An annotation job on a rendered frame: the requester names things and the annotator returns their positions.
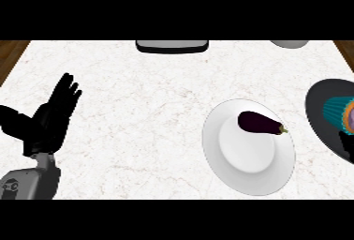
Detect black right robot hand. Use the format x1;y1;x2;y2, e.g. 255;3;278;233
337;129;354;164

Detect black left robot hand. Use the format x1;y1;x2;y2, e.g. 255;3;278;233
0;72;84;158

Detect cupcake with teal wrapper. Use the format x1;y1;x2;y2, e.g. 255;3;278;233
321;96;354;136

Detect dark grey round plate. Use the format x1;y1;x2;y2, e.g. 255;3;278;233
303;78;354;165

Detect white round plate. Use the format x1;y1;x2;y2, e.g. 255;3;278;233
200;98;297;197

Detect dark purple eggplant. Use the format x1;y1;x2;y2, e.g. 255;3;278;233
236;111;290;136

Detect pale grey round object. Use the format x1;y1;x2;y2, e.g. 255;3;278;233
268;40;311;50

